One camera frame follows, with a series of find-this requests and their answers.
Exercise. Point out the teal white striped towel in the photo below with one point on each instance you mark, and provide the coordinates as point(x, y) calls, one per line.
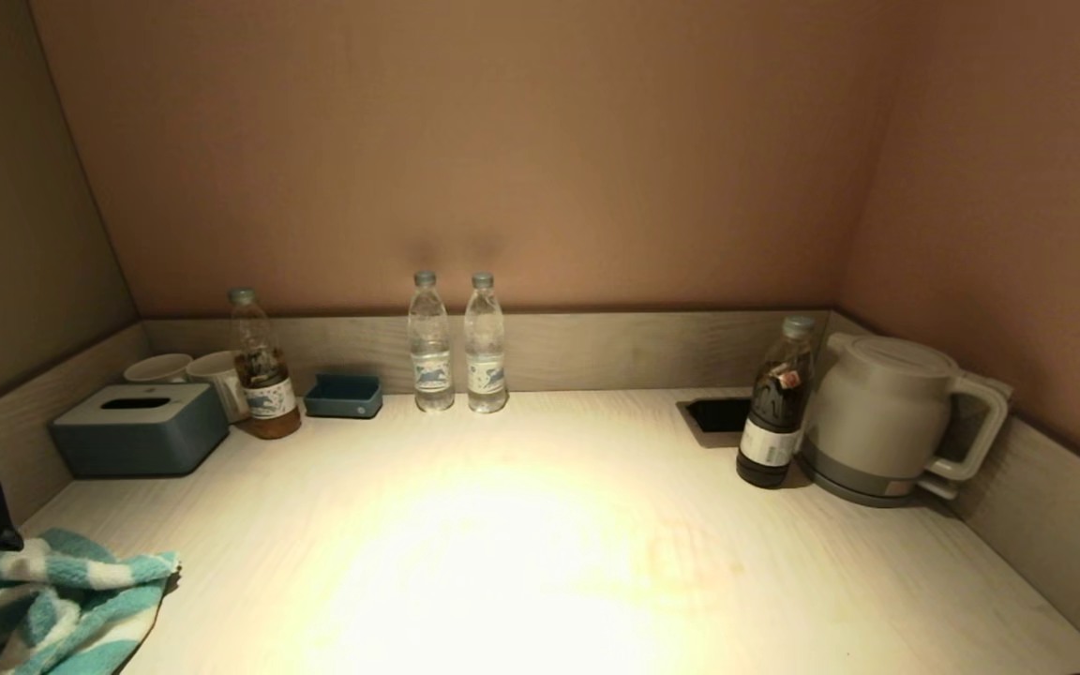
point(43, 609)

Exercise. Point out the grey-blue tissue box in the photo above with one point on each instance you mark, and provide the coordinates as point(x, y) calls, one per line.
point(137, 436)

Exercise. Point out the white ceramic cup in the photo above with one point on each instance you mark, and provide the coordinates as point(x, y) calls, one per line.
point(157, 367)
point(217, 375)

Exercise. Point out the amber tea bottle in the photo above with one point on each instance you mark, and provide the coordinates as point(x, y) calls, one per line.
point(268, 403)

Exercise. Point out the small blue tray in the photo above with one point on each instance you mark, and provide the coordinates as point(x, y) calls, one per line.
point(343, 403)

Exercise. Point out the clear water bottle blue label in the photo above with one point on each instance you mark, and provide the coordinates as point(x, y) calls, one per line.
point(430, 356)
point(485, 356)

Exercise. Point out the black recessed power socket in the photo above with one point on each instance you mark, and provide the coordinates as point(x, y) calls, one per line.
point(713, 417)

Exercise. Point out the dark liquid bottle white label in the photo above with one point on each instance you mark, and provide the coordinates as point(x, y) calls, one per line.
point(770, 431)

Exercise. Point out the grey kettle base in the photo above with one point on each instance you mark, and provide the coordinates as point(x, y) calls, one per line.
point(868, 492)

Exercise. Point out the beige electric kettle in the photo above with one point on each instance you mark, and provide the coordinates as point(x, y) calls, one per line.
point(877, 403)

